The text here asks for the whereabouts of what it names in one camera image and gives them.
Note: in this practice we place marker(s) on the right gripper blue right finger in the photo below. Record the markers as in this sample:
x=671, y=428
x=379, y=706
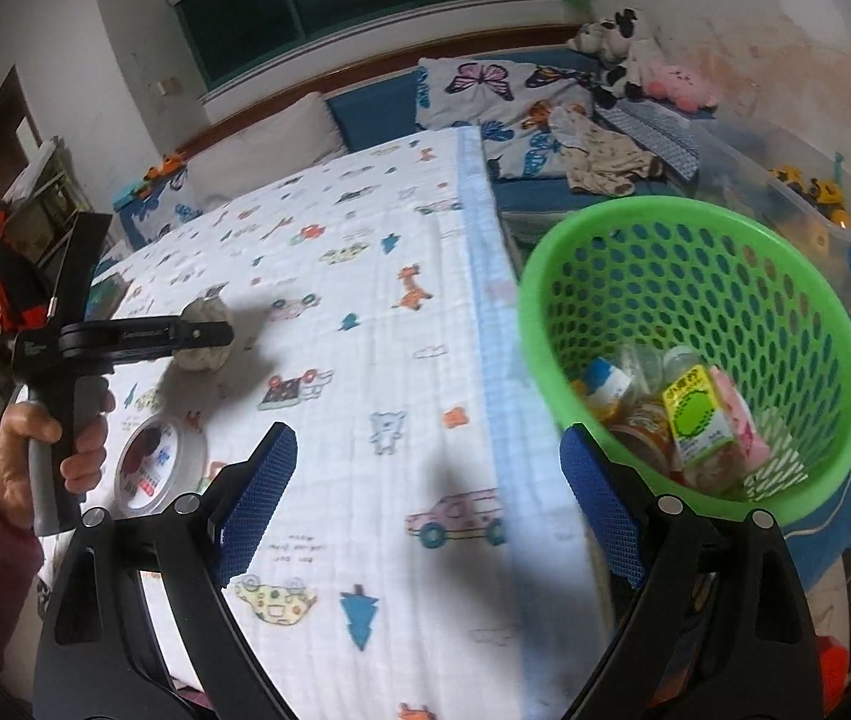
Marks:
x=588, y=471

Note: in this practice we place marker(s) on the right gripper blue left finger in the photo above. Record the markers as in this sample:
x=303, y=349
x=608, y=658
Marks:
x=249, y=495

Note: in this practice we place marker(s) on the clear plastic cup with lid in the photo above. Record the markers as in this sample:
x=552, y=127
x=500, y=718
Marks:
x=642, y=425

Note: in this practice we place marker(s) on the round red white lid cup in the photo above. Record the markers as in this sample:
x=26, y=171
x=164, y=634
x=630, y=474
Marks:
x=163, y=458

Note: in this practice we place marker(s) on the yellow green drink box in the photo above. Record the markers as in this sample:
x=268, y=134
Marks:
x=696, y=416

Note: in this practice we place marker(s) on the pink snack wrapper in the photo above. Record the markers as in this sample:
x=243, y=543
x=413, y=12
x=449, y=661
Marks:
x=751, y=450

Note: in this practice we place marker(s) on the white tissue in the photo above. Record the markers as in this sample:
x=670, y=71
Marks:
x=210, y=333

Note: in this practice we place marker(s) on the white blue milk carton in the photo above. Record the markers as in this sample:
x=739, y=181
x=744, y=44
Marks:
x=603, y=388

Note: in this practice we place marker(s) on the person's left hand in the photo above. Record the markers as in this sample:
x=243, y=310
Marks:
x=26, y=426

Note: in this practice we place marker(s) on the metal shelf rack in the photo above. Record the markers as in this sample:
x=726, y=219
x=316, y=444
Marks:
x=42, y=202

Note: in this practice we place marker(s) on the white cartoon print blanket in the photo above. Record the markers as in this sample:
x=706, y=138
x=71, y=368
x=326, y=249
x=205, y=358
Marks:
x=427, y=559

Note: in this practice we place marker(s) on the green plastic mesh basket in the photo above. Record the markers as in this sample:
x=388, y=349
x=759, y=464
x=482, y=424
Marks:
x=665, y=271

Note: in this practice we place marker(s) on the white pillow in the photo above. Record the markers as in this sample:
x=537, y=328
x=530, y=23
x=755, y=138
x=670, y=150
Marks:
x=300, y=136

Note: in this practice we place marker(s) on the beige patterned clothing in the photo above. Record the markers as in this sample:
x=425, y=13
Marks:
x=597, y=160

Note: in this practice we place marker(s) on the clear plastic toy bin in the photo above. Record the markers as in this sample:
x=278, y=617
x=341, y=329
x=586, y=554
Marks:
x=735, y=156

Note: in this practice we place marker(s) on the yellow toy truck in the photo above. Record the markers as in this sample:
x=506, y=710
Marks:
x=826, y=197

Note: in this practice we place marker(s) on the grey patterned folded cloth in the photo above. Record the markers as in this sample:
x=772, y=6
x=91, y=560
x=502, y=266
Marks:
x=659, y=130

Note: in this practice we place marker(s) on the butterfly print pillow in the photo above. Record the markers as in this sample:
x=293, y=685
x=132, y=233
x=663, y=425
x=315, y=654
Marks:
x=510, y=103

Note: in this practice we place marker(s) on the pink plush toy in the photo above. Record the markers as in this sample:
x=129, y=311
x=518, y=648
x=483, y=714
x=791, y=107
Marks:
x=681, y=87

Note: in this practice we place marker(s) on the cow plush toy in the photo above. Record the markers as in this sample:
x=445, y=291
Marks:
x=626, y=48

